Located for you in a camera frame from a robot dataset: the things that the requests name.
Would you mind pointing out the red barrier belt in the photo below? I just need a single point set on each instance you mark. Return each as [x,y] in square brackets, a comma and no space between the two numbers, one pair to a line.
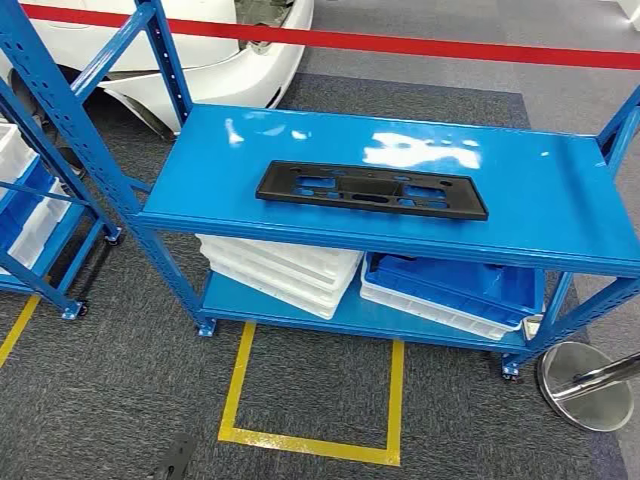
[400,45]

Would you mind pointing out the white car body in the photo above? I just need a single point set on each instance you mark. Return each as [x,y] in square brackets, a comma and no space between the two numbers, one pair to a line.
[200,73]

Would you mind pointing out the blue plastic bin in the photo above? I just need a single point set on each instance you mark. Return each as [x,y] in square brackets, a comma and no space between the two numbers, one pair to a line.
[23,205]

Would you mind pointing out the long blue metal shelf rack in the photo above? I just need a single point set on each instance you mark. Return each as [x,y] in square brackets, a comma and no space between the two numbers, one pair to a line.
[525,199]

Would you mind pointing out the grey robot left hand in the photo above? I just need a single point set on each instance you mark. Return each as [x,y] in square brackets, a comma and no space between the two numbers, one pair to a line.
[177,457]

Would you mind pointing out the blue metal rack with bins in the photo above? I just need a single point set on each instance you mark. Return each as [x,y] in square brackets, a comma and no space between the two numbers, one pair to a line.
[40,288]

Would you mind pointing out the metal floor socket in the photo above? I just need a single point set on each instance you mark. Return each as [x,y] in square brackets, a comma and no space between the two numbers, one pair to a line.
[532,328]

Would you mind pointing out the blue plastic tray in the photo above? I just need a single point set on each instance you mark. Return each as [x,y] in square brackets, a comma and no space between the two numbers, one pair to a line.
[450,285]

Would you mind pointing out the black plastic licence plate bracket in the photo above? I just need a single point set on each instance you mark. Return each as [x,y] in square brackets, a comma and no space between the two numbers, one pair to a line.
[275,185]

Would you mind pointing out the yellow floor tape strip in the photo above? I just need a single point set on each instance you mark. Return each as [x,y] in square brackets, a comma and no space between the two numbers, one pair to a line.
[20,328]

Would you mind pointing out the white plastic bin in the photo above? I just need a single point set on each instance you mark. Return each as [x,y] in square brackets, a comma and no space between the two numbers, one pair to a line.
[12,156]
[40,228]

